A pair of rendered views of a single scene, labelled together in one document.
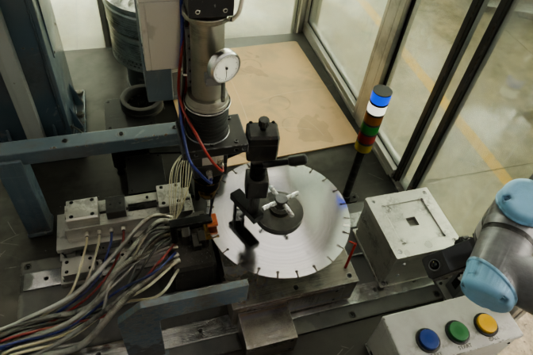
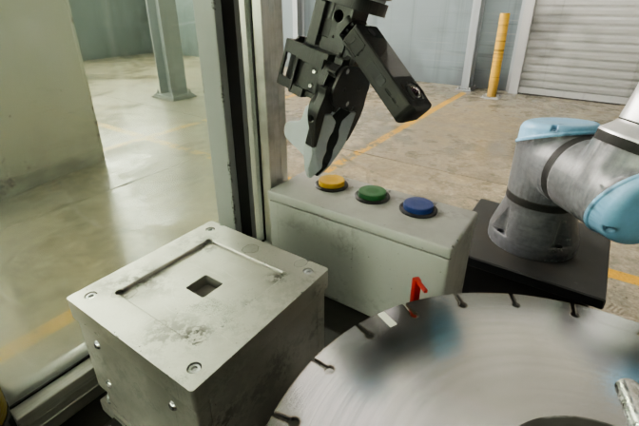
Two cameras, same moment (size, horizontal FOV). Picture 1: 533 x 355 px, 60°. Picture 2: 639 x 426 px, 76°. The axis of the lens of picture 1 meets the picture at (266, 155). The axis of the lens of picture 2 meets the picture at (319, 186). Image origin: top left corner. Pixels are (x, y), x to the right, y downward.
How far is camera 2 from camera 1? 1.02 m
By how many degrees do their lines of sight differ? 93
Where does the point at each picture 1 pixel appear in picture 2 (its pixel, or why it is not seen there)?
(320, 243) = (512, 338)
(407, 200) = (138, 311)
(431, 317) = (381, 215)
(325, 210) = (399, 393)
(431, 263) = (417, 91)
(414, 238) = (252, 269)
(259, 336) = not seen: outside the picture
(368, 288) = not seen: hidden behind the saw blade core
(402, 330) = (438, 228)
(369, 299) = not seen: hidden behind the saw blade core
